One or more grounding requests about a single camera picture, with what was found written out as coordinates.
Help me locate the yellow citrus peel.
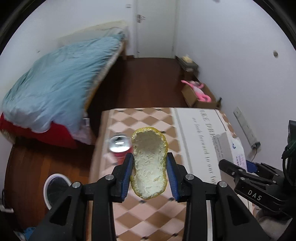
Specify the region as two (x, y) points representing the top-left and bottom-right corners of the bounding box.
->
(130, 126), (168, 200)

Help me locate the blue cloth heap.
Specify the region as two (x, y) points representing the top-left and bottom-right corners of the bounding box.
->
(22, 227), (36, 241)

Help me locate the red bed sheet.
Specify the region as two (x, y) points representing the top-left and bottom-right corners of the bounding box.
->
(1, 113), (78, 149)

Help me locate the white door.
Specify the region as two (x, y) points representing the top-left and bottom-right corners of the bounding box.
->
(136, 0), (178, 59)

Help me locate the checkered printed tablecloth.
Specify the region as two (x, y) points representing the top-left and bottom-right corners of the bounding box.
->
(89, 108), (239, 240)

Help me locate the pink plush toy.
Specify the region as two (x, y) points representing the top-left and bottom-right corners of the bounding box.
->
(181, 80), (211, 102)

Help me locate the brown cardboard box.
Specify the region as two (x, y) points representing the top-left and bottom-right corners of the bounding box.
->
(181, 80), (221, 109)

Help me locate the white wall power strip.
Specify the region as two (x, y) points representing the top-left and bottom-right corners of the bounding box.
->
(233, 107), (261, 150)

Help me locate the white round trash bin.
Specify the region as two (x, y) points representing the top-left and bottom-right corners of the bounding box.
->
(43, 173), (72, 210)

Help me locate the pink white box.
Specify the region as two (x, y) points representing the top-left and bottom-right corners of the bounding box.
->
(212, 131), (248, 186)

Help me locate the tissue box on stool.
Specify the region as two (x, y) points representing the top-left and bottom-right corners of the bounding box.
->
(178, 56), (199, 72)

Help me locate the red soda can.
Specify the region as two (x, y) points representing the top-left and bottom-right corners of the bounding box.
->
(109, 133), (133, 165)

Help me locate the checkered pink bed sheet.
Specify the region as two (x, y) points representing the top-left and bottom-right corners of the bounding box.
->
(72, 118), (96, 145)

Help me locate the light blue duvet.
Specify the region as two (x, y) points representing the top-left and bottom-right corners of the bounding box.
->
(2, 34), (124, 138)

